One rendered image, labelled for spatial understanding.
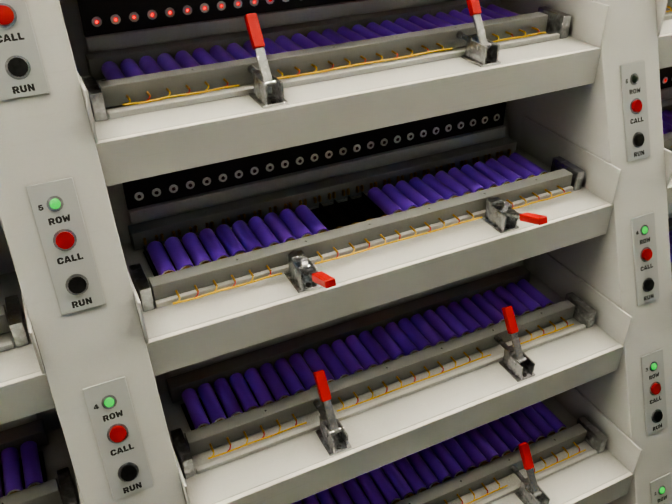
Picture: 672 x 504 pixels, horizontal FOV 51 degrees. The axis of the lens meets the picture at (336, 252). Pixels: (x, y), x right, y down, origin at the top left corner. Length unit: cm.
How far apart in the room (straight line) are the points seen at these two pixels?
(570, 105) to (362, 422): 50
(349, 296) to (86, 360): 28
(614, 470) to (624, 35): 60
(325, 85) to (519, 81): 24
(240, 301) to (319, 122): 21
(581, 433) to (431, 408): 31
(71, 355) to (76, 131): 21
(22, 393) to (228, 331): 20
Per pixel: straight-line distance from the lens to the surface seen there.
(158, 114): 73
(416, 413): 88
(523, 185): 93
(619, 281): 100
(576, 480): 110
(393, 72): 82
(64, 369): 72
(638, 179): 100
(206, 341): 74
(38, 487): 84
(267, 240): 81
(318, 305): 77
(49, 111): 68
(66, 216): 68
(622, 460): 113
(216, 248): 80
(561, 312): 103
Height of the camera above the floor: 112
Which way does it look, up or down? 14 degrees down
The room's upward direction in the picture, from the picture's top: 10 degrees counter-clockwise
